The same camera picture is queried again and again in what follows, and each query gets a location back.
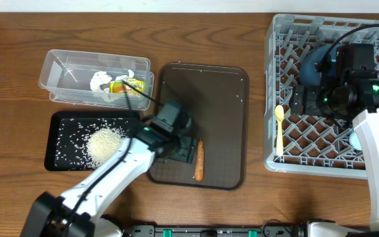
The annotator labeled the dark blue plate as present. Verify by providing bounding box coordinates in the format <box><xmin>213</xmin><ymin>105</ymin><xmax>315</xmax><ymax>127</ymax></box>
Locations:
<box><xmin>299</xmin><ymin>45</ymin><xmax>338</xmax><ymax>86</ymax></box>

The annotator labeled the carrot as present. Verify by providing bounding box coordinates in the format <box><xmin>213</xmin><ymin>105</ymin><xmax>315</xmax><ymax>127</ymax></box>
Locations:
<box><xmin>194</xmin><ymin>139</ymin><xmax>205</xmax><ymax>181</ymax></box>

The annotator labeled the green yellow snack wrapper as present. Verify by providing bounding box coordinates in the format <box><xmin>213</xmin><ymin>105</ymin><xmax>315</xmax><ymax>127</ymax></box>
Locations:
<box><xmin>109</xmin><ymin>78</ymin><xmax>145</xmax><ymax>95</ymax></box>

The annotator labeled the light blue cup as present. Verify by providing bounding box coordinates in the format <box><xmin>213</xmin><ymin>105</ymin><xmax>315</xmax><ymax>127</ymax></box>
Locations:
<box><xmin>349</xmin><ymin>132</ymin><xmax>362</xmax><ymax>151</ymax></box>

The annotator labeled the yellow plastic spoon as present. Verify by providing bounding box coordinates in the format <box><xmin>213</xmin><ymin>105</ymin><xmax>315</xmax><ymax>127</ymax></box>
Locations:
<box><xmin>274</xmin><ymin>105</ymin><xmax>285</xmax><ymax>157</ymax></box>

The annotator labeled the white tissue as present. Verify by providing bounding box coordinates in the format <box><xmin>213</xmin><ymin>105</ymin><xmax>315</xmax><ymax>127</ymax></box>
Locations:
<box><xmin>89</xmin><ymin>70</ymin><xmax>134</xmax><ymax>103</ymax></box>

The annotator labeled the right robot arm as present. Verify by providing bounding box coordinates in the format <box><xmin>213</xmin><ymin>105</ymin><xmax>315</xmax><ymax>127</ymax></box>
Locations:
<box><xmin>290</xmin><ymin>43</ymin><xmax>379</xmax><ymax>236</ymax></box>

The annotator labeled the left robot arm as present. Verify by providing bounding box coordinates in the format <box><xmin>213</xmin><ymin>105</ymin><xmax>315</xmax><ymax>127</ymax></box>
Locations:
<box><xmin>20</xmin><ymin>101</ymin><xmax>196</xmax><ymax>236</ymax></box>

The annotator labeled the grey dishwasher rack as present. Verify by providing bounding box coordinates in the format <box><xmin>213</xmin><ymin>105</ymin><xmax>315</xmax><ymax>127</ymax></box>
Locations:
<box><xmin>263</xmin><ymin>14</ymin><xmax>379</xmax><ymax>180</ymax></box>

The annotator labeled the clear plastic waste bin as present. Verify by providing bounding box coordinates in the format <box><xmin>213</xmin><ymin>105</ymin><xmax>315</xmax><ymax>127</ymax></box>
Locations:
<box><xmin>39</xmin><ymin>49</ymin><xmax>154</xmax><ymax>111</ymax></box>

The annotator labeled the brown serving tray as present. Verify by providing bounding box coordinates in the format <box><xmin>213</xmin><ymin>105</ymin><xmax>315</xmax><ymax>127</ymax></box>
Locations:
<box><xmin>147</xmin><ymin>63</ymin><xmax>249</xmax><ymax>191</ymax></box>

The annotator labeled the pile of white rice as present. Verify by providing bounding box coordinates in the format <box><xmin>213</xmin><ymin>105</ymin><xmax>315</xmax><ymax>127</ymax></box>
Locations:
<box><xmin>55</xmin><ymin>118</ymin><xmax>134</xmax><ymax>171</ymax></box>

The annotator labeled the black tray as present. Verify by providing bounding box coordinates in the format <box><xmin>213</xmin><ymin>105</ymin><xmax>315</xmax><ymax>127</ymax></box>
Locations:
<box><xmin>44</xmin><ymin>111</ymin><xmax>139</xmax><ymax>171</ymax></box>

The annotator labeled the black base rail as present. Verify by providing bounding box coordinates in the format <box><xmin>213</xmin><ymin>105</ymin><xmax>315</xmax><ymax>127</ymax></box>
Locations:
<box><xmin>123</xmin><ymin>223</ymin><xmax>307</xmax><ymax>237</ymax></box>

